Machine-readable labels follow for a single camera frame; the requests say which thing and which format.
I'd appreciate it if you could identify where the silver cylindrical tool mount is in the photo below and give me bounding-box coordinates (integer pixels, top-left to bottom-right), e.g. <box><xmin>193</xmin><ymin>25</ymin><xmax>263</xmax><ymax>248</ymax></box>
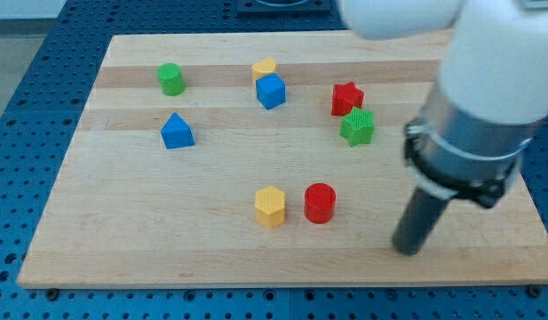
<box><xmin>404</xmin><ymin>83</ymin><xmax>542</xmax><ymax>208</ymax></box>

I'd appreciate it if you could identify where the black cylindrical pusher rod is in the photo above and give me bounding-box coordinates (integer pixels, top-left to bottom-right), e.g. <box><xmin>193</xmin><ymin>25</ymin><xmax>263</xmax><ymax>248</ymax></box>
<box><xmin>392</xmin><ymin>187</ymin><xmax>450</xmax><ymax>256</ymax></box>

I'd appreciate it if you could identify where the red cylinder block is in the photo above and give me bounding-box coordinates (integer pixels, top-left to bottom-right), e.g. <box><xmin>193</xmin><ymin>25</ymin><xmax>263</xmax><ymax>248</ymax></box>
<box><xmin>304</xmin><ymin>183</ymin><xmax>337</xmax><ymax>224</ymax></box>

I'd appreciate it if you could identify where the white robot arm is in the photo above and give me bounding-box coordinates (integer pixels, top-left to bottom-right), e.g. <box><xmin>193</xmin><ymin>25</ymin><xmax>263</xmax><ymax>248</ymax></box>
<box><xmin>338</xmin><ymin>0</ymin><xmax>548</xmax><ymax>255</ymax></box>

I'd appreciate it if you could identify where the green star block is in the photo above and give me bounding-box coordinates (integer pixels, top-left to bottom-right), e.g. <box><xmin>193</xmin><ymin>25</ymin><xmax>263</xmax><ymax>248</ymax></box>
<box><xmin>339</xmin><ymin>107</ymin><xmax>376</xmax><ymax>147</ymax></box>

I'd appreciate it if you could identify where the red star block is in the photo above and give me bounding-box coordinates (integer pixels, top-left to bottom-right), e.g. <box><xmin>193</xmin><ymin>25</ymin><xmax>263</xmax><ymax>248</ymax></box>
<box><xmin>330</xmin><ymin>82</ymin><xmax>365</xmax><ymax>116</ymax></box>

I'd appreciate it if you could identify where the yellow hexagon block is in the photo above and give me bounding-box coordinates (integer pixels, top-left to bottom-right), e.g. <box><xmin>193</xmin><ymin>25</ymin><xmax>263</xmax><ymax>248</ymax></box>
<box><xmin>254</xmin><ymin>186</ymin><xmax>286</xmax><ymax>228</ymax></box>

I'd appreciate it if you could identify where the wooden board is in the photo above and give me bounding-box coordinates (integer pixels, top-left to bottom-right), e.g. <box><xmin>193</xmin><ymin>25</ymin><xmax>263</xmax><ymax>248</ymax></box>
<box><xmin>17</xmin><ymin>31</ymin><xmax>548</xmax><ymax>289</ymax></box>

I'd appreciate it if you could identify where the blue cube block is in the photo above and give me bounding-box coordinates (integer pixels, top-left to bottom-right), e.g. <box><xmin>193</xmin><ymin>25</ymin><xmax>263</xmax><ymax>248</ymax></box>
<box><xmin>256</xmin><ymin>73</ymin><xmax>286</xmax><ymax>109</ymax></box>

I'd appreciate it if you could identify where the yellow heart block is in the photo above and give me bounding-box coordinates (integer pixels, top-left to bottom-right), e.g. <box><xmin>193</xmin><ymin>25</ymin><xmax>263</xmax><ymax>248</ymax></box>
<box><xmin>251</xmin><ymin>58</ymin><xmax>277</xmax><ymax>82</ymax></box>

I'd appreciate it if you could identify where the blue triangle block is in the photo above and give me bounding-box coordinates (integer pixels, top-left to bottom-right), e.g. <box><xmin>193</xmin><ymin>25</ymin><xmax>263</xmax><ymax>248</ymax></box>
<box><xmin>160</xmin><ymin>113</ymin><xmax>195</xmax><ymax>149</ymax></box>

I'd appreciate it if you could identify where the green cylinder block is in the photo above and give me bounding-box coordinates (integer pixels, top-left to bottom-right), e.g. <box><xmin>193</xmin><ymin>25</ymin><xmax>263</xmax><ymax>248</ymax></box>
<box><xmin>156</xmin><ymin>62</ymin><xmax>186</xmax><ymax>96</ymax></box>

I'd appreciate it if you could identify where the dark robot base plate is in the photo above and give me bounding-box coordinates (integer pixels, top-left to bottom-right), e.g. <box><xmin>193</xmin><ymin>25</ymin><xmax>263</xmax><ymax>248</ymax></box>
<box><xmin>235</xmin><ymin>0</ymin><xmax>332</xmax><ymax>14</ymax></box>

